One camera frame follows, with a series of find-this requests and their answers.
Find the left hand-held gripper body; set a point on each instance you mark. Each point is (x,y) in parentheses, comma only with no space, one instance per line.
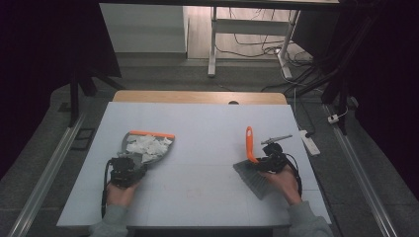
(123,173)

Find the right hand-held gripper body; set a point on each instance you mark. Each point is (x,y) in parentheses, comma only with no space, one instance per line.
(276,158)

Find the grey dustpan with orange edge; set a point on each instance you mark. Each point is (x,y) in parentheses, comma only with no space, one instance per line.
(131,151)

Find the pile of white paper scraps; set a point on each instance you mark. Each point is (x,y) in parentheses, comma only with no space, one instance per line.
(148,146)

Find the person's left hand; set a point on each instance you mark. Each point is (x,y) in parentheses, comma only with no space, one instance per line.
(120,196)

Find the person's right hand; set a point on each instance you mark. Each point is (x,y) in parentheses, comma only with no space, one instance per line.
(285,184)

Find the white power strip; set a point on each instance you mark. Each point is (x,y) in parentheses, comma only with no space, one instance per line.
(309,142)

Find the small white adapter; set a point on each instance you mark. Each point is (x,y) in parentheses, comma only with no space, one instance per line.
(333,118)

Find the white foam board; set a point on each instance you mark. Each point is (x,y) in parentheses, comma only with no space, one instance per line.
(204,121)

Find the black stand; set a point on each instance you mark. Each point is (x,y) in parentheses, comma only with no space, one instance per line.
(75,95)
(339,89)

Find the wooden table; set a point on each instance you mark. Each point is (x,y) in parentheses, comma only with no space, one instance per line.
(197,97)

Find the white cabinet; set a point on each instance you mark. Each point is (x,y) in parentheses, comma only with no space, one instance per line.
(145,28)

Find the aluminium rail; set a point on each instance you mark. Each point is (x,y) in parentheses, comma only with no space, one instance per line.
(46,174)
(359,171)

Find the white desk frame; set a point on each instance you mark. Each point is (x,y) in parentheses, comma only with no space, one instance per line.
(250,26)

